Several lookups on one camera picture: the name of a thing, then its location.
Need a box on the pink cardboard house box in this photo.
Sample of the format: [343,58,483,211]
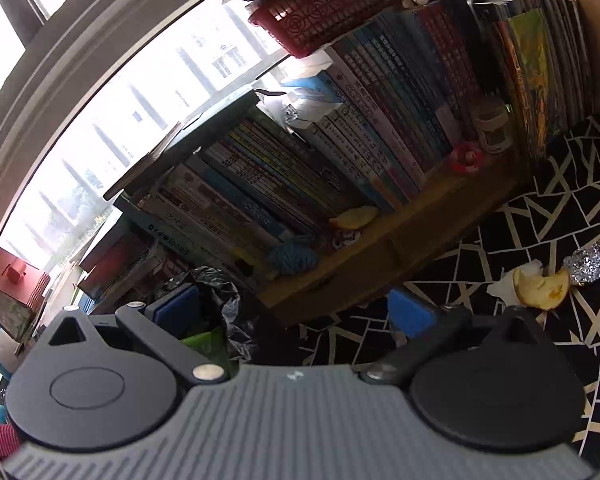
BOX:
[0,235,51,341]

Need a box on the wooden book shelf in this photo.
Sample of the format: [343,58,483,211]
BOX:
[257,152,521,328]

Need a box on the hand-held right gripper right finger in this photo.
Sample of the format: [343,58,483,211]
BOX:
[360,290,536,386]

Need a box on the red plastic basket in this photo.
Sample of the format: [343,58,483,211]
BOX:
[247,0,408,58]

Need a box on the white blue paper box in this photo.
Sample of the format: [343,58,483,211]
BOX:
[256,57,348,128]

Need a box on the dark grey notebook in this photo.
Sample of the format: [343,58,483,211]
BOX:
[102,89,260,202]

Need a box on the pink toy figure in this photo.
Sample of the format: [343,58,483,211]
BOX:
[447,141,485,175]

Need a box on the blue knitted ball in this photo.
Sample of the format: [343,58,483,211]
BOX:
[267,237,321,277]

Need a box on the pile of flat-lying books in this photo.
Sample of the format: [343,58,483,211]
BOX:
[77,215,181,311]

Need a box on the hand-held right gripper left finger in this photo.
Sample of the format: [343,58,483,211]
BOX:
[47,284,226,386]

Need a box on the row of upright books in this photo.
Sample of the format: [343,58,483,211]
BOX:
[112,0,596,291]

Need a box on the large orange peel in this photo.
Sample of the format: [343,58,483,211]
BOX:
[512,266,571,311]

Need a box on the small orange peel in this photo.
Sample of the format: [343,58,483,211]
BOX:
[328,206,379,231]

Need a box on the black bag lined trash bin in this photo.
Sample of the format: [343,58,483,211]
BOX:
[152,266,256,366]

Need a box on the grey window frame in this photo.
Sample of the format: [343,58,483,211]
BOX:
[0,0,556,311]

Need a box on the silver foil ball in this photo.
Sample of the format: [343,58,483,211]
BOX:
[562,241,600,287]

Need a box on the black geometric patterned tablecloth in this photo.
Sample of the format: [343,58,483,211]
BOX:
[300,112,600,471]

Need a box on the brown cardboard box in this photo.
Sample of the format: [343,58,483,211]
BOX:
[550,0,600,116]

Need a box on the brown hardcover book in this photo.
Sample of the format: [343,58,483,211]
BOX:
[147,120,203,161]

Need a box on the green snack packet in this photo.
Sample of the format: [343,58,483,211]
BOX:
[180,329,231,376]

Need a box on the white tissue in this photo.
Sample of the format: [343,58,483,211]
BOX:
[486,259,546,311]

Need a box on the small white patterned trinket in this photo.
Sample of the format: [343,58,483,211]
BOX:
[330,230,363,251]

